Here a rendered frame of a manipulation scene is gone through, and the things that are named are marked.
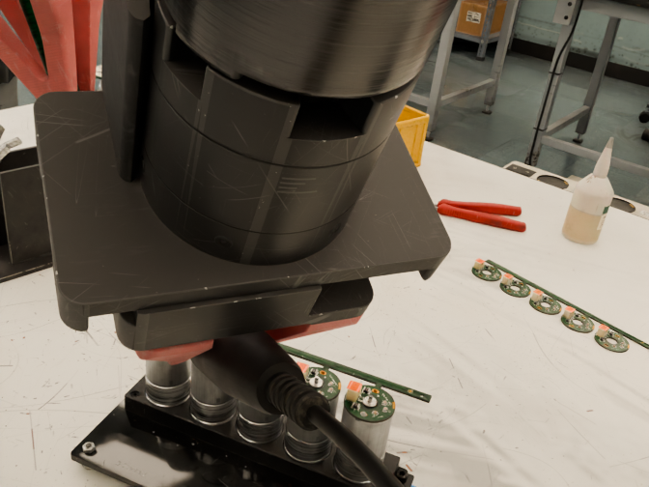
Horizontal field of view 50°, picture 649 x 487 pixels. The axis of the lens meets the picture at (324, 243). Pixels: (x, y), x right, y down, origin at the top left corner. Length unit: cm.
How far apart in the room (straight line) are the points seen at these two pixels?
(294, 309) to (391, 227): 3
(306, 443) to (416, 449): 8
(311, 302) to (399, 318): 33
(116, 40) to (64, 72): 15
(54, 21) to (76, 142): 12
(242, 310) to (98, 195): 4
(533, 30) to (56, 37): 478
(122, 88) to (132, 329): 6
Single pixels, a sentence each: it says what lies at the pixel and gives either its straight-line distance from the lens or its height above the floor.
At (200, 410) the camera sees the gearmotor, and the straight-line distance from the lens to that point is 38.
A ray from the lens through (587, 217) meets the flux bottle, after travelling 68.
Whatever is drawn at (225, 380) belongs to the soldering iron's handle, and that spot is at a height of 91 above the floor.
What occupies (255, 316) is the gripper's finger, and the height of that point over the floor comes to 93.
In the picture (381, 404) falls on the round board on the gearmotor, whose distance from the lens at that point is 34.
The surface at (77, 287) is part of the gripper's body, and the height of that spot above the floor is 95.
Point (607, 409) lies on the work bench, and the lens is 49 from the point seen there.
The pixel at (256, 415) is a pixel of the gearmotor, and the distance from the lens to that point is 36.
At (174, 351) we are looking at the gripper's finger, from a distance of 19.
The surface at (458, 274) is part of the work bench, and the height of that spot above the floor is 75.
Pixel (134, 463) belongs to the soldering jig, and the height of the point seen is 76.
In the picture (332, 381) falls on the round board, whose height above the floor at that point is 81.
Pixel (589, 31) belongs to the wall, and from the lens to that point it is 491.
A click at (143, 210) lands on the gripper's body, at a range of 17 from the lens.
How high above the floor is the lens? 104
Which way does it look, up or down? 29 degrees down
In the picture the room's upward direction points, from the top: 7 degrees clockwise
